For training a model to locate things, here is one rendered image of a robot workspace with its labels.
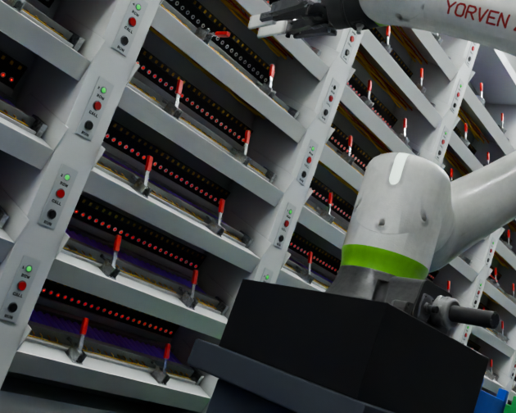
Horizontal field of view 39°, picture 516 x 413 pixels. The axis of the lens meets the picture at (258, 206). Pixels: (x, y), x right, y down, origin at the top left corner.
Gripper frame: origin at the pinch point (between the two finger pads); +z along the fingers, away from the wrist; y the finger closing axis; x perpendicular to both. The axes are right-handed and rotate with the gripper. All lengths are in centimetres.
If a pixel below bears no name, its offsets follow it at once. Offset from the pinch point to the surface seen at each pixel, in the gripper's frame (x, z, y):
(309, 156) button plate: -8, 17, 49
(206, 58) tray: -3.9, 17.7, 2.5
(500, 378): -35, 25, 255
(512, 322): -7, 22, 255
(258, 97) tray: -3.4, 17.4, 22.9
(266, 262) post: -39, 23, 47
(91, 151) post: -35.4, 22.8, -17.4
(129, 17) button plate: -8.3, 17.5, -21.4
